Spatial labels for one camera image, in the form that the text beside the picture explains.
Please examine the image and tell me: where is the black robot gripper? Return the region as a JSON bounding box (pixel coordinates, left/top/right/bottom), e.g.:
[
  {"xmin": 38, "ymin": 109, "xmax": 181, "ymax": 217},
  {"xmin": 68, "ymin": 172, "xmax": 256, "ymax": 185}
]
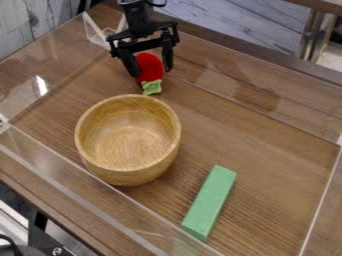
[{"xmin": 105, "ymin": 20, "xmax": 180, "ymax": 78}]

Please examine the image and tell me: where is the red plush strawberry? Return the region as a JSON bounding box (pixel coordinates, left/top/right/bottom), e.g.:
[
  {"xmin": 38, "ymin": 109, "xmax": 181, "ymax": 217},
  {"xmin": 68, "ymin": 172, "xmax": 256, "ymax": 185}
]
[{"xmin": 134, "ymin": 52, "xmax": 164, "ymax": 96}]

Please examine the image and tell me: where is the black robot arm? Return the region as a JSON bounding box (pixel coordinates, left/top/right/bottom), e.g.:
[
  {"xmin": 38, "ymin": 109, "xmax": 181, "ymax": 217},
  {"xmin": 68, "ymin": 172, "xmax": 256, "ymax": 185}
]
[{"xmin": 105, "ymin": 0, "xmax": 180, "ymax": 78}]

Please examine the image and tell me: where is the round wooden bowl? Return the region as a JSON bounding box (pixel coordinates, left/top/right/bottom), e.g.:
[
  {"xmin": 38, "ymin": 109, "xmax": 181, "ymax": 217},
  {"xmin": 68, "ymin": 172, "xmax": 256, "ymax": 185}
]
[{"xmin": 74, "ymin": 94, "xmax": 181, "ymax": 186}]

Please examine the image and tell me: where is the metal table leg background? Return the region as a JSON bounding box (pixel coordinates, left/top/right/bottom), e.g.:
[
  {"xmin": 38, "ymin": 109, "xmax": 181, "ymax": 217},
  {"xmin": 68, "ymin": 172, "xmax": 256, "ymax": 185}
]
[{"xmin": 296, "ymin": 10, "xmax": 336, "ymax": 63}]

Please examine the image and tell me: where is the green rectangular block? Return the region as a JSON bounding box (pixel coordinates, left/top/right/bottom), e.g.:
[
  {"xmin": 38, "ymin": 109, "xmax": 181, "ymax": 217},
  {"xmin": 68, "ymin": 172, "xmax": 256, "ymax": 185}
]
[{"xmin": 180, "ymin": 165, "xmax": 236, "ymax": 241}]

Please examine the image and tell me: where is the clear acrylic corner bracket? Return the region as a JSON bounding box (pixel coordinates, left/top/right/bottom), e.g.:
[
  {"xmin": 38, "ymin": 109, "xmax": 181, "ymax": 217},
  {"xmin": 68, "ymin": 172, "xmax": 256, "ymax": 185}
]
[{"xmin": 81, "ymin": 12, "xmax": 128, "ymax": 50}]

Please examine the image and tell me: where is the clear acrylic tray wall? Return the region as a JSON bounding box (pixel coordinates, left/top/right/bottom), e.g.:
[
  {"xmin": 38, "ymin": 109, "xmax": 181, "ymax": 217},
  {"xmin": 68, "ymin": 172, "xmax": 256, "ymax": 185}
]
[{"xmin": 0, "ymin": 116, "xmax": 223, "ymax": 256}]

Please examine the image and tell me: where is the black table frame leg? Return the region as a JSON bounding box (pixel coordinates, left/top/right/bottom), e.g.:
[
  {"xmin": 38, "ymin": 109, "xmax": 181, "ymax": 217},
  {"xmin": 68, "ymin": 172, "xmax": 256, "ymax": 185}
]
[{"xmin": 27, "ymin": 211, "xmax": 74, "ymax": 256}]

